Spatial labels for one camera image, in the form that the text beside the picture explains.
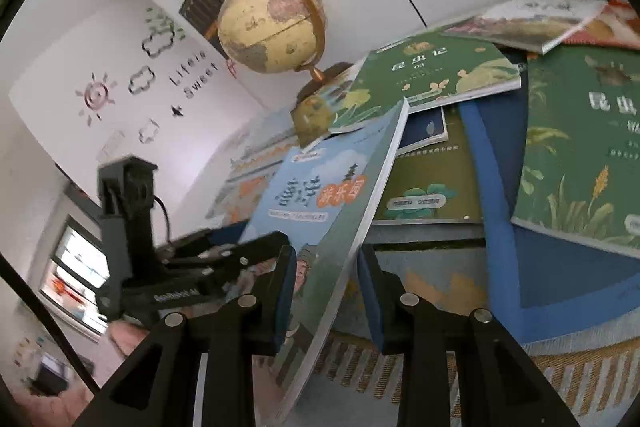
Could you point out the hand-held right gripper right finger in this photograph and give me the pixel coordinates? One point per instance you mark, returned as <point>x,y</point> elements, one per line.
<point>370,302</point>

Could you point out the cloud wall decal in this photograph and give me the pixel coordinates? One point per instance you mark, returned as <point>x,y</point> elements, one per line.
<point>144,43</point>
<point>141,134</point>
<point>131,82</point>

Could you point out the person's left hand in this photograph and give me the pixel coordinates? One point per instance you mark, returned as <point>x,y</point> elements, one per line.
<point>127,338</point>

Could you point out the window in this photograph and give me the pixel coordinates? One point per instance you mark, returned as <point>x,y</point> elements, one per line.
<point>75,267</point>

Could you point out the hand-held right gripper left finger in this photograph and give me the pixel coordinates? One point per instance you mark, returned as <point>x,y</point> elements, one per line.
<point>286,297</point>

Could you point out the small navy book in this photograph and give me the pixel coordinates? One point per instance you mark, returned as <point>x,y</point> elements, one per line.
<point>425,127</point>

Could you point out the beige desk globe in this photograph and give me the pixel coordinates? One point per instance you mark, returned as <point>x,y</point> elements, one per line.
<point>260,22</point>

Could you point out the green leaf wall decal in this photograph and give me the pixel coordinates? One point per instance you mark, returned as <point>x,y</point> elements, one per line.
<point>160,21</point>

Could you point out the light blue illustrated book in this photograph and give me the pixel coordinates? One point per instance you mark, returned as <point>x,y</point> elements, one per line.
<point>320,187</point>

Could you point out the dark green book wheat print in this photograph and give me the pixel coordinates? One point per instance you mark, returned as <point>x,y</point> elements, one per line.
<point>565,147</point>

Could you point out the olive green book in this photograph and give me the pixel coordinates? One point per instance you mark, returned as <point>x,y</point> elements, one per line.
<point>430,187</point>

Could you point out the white wall socket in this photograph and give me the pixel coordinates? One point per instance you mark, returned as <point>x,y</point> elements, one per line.
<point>112,143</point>

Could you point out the red illustrated picture book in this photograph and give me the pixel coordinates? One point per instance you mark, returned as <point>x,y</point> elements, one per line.
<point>615,32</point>

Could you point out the green book yellow leaves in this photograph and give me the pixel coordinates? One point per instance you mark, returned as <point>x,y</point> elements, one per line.
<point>425,67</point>

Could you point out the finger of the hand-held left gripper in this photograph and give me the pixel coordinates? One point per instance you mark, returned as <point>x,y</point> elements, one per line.
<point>200,241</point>
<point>250,252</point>

